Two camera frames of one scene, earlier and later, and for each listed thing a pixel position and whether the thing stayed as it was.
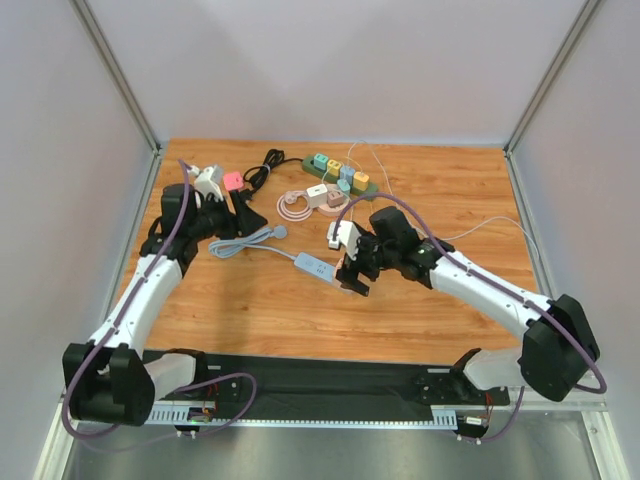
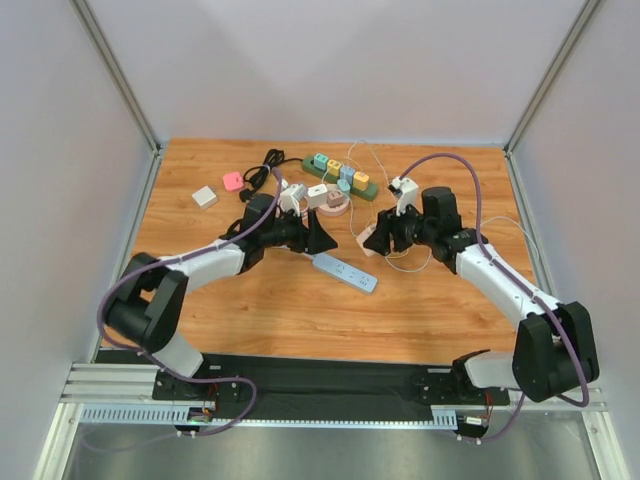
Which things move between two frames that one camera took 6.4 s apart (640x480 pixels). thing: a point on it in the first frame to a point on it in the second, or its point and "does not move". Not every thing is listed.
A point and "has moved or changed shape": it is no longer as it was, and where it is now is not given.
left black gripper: (232, 216) to (307, 232)
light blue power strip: (309, 264) has moved or changed shape
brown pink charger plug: (335, 198) does not move
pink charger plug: (233, 180) does not move
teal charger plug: (320, 161) does not move
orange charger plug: (360, 180) does not move
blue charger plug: (347, 173) does not move
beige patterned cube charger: (339, 264) has moved or changed shape
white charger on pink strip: (317, 195) does not move
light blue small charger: (344, 186) does not move
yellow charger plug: (334, 167) does not move
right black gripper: (364, 259) to (395, 232)
